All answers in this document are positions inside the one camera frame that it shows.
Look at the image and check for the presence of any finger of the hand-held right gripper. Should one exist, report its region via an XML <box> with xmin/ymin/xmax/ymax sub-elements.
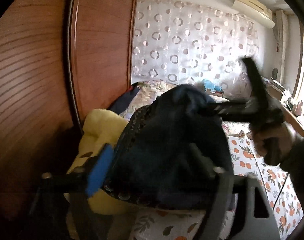
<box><xmin>241</xmin><ymin>57</ymin><xmax>269</xmax><ymax>102</ymax></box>
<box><xmin>204</xmin><ymin>99</ymin><xmax>252</xmax><ymax>121</ymax></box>

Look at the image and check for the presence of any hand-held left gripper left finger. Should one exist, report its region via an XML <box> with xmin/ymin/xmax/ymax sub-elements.
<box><xmin>29</xmin><ymin>144</ymin><xmax>115</xmax><ymax>240</ymax></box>

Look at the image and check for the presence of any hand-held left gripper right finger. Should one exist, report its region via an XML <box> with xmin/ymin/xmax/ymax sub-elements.
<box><xmin>189</xmin><ymin>144</ymin><xmax>281</xmax><ymax>240</ymax></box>

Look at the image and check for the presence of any navy printed t-shirt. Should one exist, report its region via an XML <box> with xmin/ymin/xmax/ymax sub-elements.
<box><xmin>114</xmin><ymin>84</ymin><xmax>234</xmax><ymax>208</ymax></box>

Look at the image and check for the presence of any dark circle-patterned garment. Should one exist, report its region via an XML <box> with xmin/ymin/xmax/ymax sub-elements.
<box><xmin>102</xmin><ymin>104</ymin><xmax>207</xmax><ymax>209</ymax></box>

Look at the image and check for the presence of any person's right forearm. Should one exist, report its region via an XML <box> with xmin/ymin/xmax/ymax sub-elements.
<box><xmin>279</xmin><ymin>135</ymin><xmax>304</xmax><ymax>207</ymax></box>

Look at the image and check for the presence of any person's right hand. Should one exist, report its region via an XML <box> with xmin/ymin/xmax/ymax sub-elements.
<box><xmin>251</xmin><ymin>122</ymin><xmax>297</xmax><ymax>165</ymax></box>

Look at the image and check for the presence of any stack of papers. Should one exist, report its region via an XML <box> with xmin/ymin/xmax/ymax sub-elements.
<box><xmin>266</xmin><ymin>77</ymin><xmax>291</xmax><ymax>101</ymax></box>

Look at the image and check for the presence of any wooden window cabinet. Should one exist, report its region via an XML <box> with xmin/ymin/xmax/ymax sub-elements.
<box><xmin>264</xmin><ymin>80</ymin><xmax>304</xmax><ymax>140</ymax></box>

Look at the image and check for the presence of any yellow pillow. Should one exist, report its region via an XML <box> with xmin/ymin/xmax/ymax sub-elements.
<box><xmin>66</xmin><ymin>109</ymin><xmax>142</xmax><ymax>215</ymax></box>

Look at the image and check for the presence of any patterned window curtain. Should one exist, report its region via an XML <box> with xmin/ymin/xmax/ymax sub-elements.
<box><xmin>272</xmin><ymin>10</ymin><xmax>289</xmax><ymax>80</ymax></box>

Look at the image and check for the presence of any orange-fruit print bed sheet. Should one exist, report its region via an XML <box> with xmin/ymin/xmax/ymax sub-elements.
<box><xmin>131</xmin><ymin>135</ymin><xmax>304</xmax><ymax>240</ymax></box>

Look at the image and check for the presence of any sheer circle-patterned curtain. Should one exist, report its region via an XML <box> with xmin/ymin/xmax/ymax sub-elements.
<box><xmin>131</xmin><ymin>0</ymin><xmax>260</xmax><ymax>98</ymax></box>

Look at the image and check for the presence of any floral quilt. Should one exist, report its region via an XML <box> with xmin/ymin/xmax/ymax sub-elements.
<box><xmin>124</xmin><ymin>80</ymin><xmax>255</xmax><ymax>140</ymax></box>

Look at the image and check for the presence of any wooden wardrobe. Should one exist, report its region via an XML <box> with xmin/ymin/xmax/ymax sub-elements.
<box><xmin>0</xmin><ymin>0</ymin><xmax>140</xmax><ymax>240</ymax></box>

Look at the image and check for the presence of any wall air conditioner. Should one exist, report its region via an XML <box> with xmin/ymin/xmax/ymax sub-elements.
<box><xmin>232</xmin><ymin>0</ymin><xmax>272</xmax><ymax>18</ymax></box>

